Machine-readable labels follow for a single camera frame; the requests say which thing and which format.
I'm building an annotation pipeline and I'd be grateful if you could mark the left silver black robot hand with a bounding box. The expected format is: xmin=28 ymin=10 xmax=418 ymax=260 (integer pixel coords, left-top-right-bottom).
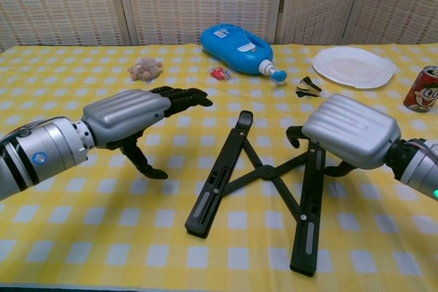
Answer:
xmin=81 ymin=85 xmax=214 ymax=180

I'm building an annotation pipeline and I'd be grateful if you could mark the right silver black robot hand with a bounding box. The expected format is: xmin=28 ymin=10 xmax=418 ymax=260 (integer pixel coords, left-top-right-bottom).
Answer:
xmin=285 ymin=93 xmax=402 ymax=177

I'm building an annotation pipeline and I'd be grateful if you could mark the black folding laptop stand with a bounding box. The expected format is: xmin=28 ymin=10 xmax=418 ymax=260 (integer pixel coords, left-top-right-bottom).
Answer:
xmin=184 ymin=109 xmax=328 ymax=278

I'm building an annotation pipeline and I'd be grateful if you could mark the yellow white checkered tablecloth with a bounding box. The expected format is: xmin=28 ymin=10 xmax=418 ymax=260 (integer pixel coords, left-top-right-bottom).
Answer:
xmin=0 ymin=43 xmax=438 ymax=291

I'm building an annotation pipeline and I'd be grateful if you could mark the small beige plush toy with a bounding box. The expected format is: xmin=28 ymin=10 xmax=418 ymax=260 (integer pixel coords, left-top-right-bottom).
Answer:
xmin=127 ymin=56 xmax=164 ymax=83

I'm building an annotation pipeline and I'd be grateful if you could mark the white paper plate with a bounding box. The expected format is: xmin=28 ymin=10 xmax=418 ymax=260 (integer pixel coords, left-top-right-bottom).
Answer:
xmin=311 ymin=46 xmax=398 ymax=90

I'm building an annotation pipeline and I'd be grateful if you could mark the black and tan clip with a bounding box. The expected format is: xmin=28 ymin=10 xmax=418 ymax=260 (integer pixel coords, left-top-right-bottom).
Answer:
xmin=295 ymin=76 xmax=323 ymax=99

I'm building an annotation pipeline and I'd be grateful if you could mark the red cartoon soda can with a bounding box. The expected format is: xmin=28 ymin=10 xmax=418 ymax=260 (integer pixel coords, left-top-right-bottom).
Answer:
xmin=402 ymin=65 xmax=438 ymax=114

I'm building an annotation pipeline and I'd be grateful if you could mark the small red candy packet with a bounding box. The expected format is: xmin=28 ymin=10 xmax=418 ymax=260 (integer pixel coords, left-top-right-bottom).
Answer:
xmin=209 ymin=65 xmax=231 ymax=81

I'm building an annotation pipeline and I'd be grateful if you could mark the blue detergent pump bottle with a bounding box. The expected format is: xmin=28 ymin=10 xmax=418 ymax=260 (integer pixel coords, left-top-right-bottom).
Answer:
xmin=200 ymin=23 xmax=288 ymax=84

